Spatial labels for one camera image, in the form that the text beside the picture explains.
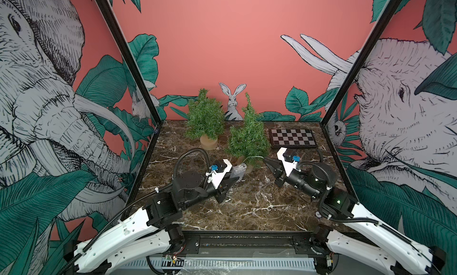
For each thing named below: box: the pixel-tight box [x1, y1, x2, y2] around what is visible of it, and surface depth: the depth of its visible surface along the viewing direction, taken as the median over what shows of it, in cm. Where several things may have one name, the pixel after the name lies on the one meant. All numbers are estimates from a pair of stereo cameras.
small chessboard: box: [269, 128, 318, 149], surface depth 112 cm
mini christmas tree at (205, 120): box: [185, 88, 225, 151], surface depth 90 cm
